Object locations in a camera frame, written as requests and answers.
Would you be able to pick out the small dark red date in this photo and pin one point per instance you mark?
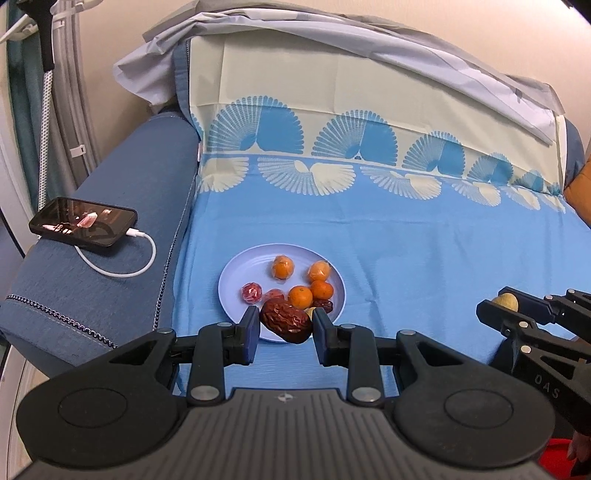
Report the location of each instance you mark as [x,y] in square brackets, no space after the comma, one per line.
[326,305]

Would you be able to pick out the braided white pole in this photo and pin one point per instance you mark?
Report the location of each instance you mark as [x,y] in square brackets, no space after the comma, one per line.
[46,115]

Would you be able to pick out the white plastic clip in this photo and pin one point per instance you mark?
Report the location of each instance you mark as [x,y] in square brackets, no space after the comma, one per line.
[77,151]

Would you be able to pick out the lavender round plate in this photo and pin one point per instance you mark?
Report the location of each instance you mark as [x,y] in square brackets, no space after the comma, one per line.
[249,270]

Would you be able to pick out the red hawthorn fruit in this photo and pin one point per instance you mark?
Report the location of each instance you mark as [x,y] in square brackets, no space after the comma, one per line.
[251,293]
[275,295]

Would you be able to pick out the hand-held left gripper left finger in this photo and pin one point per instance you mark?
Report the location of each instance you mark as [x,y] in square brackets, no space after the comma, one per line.
[251,334]

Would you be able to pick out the grey bed sheet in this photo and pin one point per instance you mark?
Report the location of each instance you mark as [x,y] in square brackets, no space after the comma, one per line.
[369,46]

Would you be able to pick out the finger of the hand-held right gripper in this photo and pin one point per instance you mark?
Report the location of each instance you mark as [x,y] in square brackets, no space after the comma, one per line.
[491,314]
[531,300]

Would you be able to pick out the red container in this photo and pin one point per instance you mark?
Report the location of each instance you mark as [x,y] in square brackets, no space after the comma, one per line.
[556,461]

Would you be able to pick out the teal curtain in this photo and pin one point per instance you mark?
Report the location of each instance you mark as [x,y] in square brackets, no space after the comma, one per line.
[25,115]

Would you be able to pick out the bare orange tangerine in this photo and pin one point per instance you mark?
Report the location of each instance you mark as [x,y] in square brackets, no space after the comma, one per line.
[300,297]
[322,290]

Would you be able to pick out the small yellow round fruit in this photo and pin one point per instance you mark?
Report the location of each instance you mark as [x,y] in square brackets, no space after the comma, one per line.
[310,313]
[507,302]

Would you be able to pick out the large dark red date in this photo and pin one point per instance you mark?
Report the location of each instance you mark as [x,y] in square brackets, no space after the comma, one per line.
[286,319]

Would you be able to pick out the blue sofa armrest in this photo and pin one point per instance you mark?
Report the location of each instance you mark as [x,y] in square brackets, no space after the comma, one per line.
[124,194]

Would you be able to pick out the black smartphone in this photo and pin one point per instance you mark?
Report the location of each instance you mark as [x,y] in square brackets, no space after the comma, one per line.
[83,221]

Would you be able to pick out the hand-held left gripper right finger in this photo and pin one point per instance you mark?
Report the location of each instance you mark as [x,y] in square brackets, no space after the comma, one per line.
[321,337]

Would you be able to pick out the orange cushion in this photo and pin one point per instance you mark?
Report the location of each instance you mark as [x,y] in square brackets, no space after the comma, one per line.
[581,189]

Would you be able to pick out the blue fan-print blanket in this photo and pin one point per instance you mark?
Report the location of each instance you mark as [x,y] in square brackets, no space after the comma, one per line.
[369,221]

